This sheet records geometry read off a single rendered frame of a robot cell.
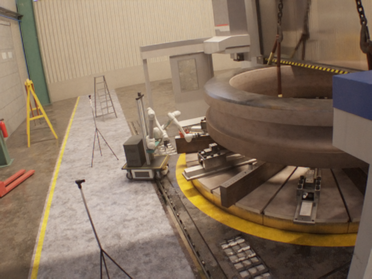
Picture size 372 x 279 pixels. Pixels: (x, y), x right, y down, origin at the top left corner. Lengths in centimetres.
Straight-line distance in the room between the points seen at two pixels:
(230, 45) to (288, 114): 442
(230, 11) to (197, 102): 316
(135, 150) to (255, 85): 365
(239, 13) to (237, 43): 86
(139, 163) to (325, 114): 393
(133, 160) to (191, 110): 381
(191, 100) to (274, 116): 547
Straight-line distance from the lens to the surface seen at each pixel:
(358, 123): 154
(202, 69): 964
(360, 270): 192
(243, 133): 513
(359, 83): 148
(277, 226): 473
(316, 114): 436
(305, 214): 430
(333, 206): 477
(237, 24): 867
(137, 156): 640
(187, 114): 973
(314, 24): 777
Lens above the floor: 296
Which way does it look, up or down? 20 degrees down
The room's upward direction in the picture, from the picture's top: 7 degrees counter-clockwise
